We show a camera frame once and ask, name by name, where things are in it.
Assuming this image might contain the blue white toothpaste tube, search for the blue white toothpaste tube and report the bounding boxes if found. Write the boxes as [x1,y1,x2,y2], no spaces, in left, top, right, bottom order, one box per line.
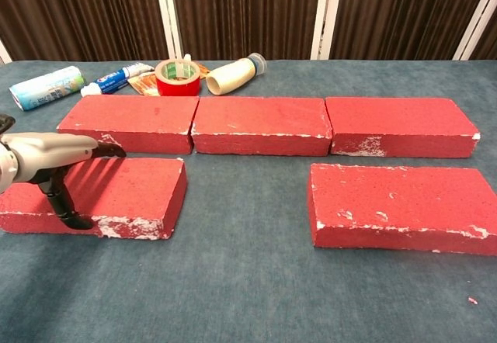
[80,61,155,98]

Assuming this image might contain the blue white cylindrical canister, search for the blue white cylindrical canister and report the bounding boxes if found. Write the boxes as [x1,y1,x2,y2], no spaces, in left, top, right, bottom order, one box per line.
[8,65,86,112]

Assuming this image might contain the cream bottle clear cap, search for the cream bottle clear cap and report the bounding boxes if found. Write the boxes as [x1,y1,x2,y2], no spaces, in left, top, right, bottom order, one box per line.
[205,52,268,96]

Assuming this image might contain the red foam brick white specks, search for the red foam brick white specks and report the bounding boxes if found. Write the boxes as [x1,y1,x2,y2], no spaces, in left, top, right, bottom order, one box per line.
[308,163,497,258]

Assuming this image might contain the red tape roll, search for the red tape roll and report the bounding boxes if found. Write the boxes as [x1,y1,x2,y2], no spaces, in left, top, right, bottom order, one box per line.
[155,59,202,97]

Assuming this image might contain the blue felt table cover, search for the blue felt table cover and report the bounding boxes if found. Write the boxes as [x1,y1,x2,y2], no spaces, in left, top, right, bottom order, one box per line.
[0,59,497,343]

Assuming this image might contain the orange spout pouch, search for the orange spout pouch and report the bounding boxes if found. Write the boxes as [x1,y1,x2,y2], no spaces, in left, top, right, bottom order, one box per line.
[127,54,211,97]

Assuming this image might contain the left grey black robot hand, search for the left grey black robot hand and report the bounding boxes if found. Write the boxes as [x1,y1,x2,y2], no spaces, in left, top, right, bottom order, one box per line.
[14,132,127,230]

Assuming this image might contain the red foam brick heavily chipped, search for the red foam brick heavily chipped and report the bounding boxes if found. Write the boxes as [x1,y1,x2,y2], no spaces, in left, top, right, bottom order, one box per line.
[0,157,189,241]

